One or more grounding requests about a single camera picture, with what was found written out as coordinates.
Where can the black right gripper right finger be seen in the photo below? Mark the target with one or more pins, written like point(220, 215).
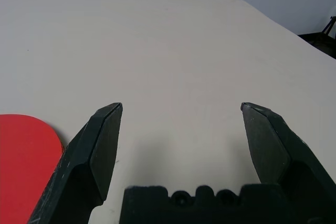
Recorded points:
point(288, 140)

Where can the red ping-pong paddle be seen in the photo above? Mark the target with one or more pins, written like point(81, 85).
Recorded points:
point(23, 161)

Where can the black tripod stand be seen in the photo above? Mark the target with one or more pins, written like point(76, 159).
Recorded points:
point(319, 40)

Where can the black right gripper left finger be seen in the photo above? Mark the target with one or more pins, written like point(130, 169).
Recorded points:
point(86, 161)

